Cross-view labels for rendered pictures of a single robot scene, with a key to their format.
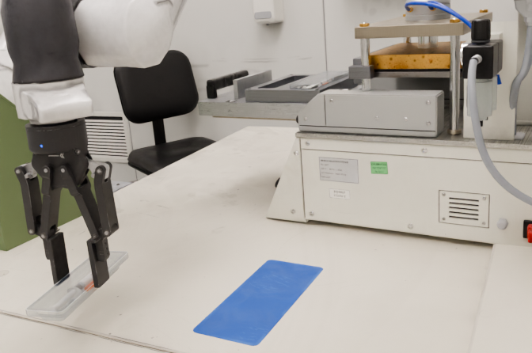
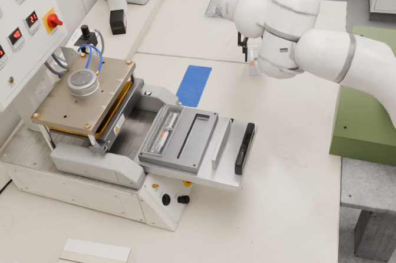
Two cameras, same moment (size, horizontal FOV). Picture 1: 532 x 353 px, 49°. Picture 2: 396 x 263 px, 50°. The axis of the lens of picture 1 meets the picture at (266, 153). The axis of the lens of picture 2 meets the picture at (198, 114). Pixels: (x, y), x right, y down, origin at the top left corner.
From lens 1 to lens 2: 2.12 m
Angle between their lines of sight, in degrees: 118
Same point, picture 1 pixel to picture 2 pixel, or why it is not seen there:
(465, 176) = not seen: hidden behind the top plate
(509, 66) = (69, 62)
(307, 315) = (175, 78)
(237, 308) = (200, 78)
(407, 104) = not seen: hidden behind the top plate
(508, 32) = (65, 50)
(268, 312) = (188, 78)
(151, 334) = (225, 65)
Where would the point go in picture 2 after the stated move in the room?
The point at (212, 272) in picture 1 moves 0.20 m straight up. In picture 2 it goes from (218, 96) to (215, 55)
